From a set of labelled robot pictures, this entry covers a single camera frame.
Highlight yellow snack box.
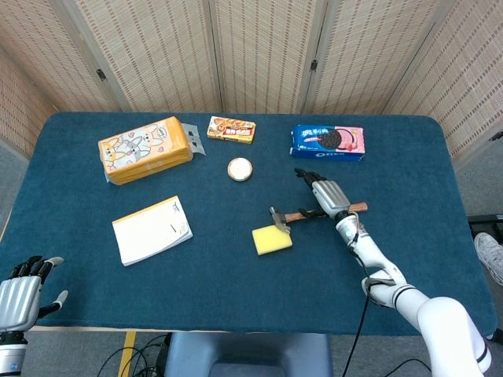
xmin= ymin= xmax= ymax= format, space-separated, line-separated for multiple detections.
xmin=207 ymin=115 xmax=257 ymax=145

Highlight wooden handle claw hammer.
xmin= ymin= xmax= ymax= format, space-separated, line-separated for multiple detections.
xmin=269 ymin=202 xmax=369 ymax=236

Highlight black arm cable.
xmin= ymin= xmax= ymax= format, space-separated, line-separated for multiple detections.
xmin=340 ymin=219 xmax=373 ymax=377

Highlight yellow sponge block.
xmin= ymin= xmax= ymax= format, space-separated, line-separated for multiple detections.
xmin=251 ymin=225 xmax=294 ymax=257

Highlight yellow cartoon tissue pack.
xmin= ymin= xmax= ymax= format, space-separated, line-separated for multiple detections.
xmin=97 ymin=115 xmax=207 ymax=186

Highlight black equipment base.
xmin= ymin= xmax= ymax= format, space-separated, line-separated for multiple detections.
xmin=467 ymin=214 xmax=503 ymax=236

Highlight black floor cables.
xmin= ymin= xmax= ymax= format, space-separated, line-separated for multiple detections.
xmin=97 ymin=333 xmax=172 ymax=377

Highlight teal tablecloth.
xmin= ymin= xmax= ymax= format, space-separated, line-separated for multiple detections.
xmin=0 ymin=112 xmax=497 ymax=337

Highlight white sneaker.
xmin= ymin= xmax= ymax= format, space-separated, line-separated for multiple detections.
xmin=474 ymin=232 xmax=503 ymax=287

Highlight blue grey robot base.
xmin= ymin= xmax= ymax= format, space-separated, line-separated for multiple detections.
xmin=163 ymin=332 xmax=333 ymax=377

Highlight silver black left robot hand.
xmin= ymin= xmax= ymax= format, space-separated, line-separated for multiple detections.
xmin=0 ymin=255 xmax=69 ymax=331

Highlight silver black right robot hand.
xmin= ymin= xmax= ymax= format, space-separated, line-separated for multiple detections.
xmin=293 ymin=167 xmax=353 ymax=221

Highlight blue Oreo cookie box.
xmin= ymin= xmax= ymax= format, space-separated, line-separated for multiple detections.
xmin=289 ymin=124 xmax=365 ymax=163

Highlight white notepad yellow binding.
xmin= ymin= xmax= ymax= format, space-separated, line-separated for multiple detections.
xmin=112 ymin=195 xmax=194 ymax=267

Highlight woven folding screen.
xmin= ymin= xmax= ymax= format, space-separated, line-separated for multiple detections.
xmin=0 ymin=0 xmax=503 ymax=160

